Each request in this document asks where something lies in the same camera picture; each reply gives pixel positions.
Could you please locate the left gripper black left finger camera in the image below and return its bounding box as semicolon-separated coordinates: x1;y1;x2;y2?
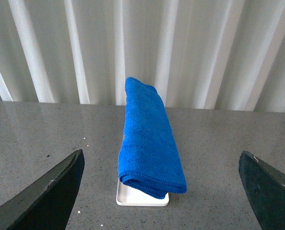
0;150;85;230

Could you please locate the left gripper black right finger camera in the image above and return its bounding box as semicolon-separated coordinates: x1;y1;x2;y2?
239;150;285;230

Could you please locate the blue microfiber towel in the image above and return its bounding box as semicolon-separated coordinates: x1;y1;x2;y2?
118;77;187;199

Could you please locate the white towel rack tray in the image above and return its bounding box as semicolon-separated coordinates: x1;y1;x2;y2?
116;180;170;207

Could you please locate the white pleated curtain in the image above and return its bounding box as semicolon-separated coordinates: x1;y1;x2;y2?
0;0;285;112

